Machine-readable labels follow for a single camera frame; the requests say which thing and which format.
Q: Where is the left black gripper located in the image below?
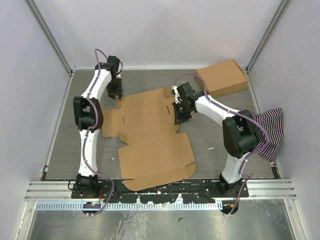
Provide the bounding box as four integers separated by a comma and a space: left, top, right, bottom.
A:
106, 76, 123, 100

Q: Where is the cardboard box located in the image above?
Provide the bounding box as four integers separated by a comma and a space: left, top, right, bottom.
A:
102, 87, 196, 192
195, 60, 249, 98

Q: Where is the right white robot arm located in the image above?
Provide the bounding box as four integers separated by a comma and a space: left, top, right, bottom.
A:
172, 93, 260, 198

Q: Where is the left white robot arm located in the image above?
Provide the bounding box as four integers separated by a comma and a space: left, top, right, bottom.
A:
72, 62, 123, 199

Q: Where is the folded closed cardboard box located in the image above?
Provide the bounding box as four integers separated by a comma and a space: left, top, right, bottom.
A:
195, 60, 249, 98

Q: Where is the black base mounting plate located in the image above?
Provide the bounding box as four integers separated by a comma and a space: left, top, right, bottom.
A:
70, 178, 250, 205

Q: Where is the striped purple black cloth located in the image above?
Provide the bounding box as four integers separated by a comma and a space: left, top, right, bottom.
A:
251, 108, 284, 162

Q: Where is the small green circuit board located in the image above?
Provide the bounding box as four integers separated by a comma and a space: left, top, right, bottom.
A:
82, 201, 101, 209

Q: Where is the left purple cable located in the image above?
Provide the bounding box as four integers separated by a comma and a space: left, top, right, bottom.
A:
83, 48, 116, 217

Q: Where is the purple cable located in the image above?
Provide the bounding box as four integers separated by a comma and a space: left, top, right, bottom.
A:
83, 48, 116, 217
173, 73, 271, 216

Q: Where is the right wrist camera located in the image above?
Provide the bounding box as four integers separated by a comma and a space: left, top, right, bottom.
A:
171, 82, 204, 104

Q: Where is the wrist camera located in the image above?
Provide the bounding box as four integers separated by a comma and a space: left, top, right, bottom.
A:
171, 82, 204, 104
106, 55, 123, 75

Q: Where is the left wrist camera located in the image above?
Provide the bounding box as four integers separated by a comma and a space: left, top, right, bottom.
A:
106, 55, 123, 75

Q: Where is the right aluminium corner post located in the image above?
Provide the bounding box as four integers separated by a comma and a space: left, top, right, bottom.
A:
244, 0, 293, 75

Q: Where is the aluminium corner post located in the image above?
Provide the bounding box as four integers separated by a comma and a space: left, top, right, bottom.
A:
244, 0, 293, 75
24, 0, 74, 75

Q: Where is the left aluminium corner post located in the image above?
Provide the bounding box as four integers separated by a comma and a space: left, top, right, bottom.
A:
24, 0, 74, 75

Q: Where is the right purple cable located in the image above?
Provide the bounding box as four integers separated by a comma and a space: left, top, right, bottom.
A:
173, 73, 271, 216

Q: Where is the aluminium front rail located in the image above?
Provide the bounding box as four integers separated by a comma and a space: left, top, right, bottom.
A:
24, 179, 297, 201

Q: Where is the white slotted cable duct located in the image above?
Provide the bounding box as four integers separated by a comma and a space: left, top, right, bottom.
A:
35, 201, 223, 211

